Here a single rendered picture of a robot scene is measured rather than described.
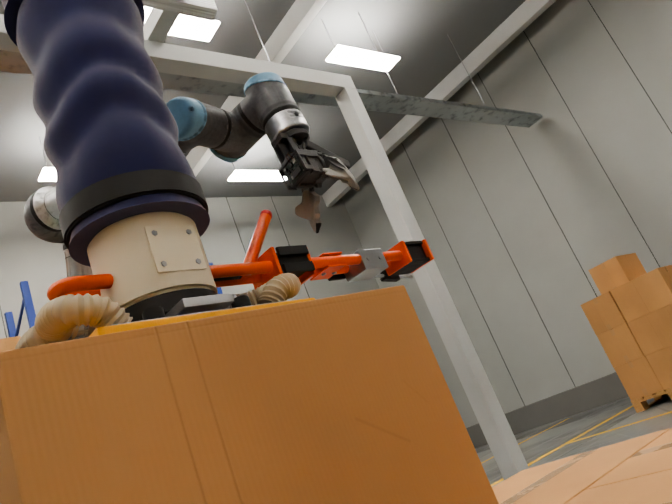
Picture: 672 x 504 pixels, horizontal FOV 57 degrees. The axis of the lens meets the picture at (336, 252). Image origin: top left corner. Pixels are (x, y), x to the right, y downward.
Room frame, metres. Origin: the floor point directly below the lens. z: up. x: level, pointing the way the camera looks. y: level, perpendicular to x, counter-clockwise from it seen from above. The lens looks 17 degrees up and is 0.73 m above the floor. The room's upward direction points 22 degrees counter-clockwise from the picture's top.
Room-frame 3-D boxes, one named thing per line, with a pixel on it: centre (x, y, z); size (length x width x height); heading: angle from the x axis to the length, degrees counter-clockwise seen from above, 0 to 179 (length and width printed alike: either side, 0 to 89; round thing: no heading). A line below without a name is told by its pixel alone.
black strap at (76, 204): (0.90, 0.28, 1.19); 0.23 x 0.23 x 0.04
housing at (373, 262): (1.23, -0.04, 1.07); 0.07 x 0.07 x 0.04; 46
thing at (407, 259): (1.32, -0.14, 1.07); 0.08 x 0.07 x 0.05; 136
